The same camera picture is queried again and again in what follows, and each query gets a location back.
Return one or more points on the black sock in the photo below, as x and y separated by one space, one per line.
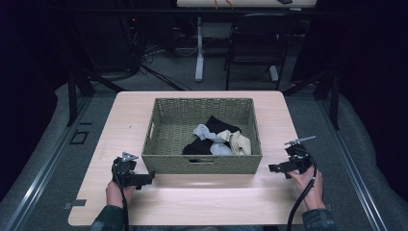
200 147

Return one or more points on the metal floor rail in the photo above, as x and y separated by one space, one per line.
41 179
356 173

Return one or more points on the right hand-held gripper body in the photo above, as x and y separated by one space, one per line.
299 159

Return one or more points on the grey tape strip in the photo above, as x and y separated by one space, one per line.
78 202

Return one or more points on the person's right hand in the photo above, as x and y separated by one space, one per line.
312 192

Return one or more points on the black metal stand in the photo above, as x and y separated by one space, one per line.
72 96
335 99

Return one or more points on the light blue sock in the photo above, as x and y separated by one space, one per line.
202 131
221 149

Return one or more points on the beige sock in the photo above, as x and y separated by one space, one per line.
240 144

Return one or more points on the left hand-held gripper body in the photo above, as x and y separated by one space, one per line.
123 168

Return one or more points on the person's left hand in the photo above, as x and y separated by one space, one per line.
115 195

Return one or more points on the black tape rectangle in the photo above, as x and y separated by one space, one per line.
71 138

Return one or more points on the dark flat device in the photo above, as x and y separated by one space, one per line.
285 1

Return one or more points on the green woven basket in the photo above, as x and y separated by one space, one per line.
173 128

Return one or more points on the black folding chair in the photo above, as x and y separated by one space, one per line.
256 41

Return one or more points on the white desk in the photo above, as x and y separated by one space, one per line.
199 48

